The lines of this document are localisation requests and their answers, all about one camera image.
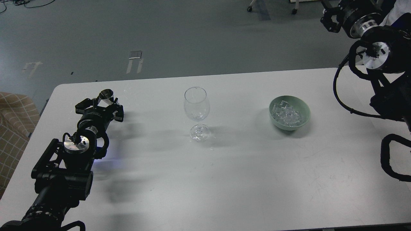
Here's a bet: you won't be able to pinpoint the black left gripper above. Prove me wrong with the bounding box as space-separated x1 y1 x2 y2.
75 98 124 133

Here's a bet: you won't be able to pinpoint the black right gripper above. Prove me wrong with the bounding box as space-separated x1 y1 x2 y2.
320 0 383 39

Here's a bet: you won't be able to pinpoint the silver metal jigger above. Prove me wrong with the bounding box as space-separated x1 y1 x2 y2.
98 89 115 105

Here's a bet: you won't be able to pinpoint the clear ice cubes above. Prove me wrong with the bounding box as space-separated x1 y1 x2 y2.
271 100 304 127

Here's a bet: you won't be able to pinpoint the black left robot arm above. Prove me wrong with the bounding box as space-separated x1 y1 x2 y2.
1 95 124 231

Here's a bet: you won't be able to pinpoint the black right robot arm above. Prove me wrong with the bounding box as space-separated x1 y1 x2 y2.
320 0 411 127

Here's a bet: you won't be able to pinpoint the clear wine glass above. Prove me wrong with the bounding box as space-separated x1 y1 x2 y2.
184 86 210 142

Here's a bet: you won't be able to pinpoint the rolling chair base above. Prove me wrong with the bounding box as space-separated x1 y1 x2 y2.
247 0 302 16

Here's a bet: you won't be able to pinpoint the person in white shirt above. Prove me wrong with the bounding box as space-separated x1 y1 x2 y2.
379 0 411 32

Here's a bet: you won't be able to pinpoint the beige checkered chair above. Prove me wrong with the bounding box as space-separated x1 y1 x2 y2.
0 92 40 197

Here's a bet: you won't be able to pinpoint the green ceramic bowl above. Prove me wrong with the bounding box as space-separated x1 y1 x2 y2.
268 95 311 131

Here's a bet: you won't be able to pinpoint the black floor cables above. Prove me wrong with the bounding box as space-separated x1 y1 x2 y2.
0 0 57 14

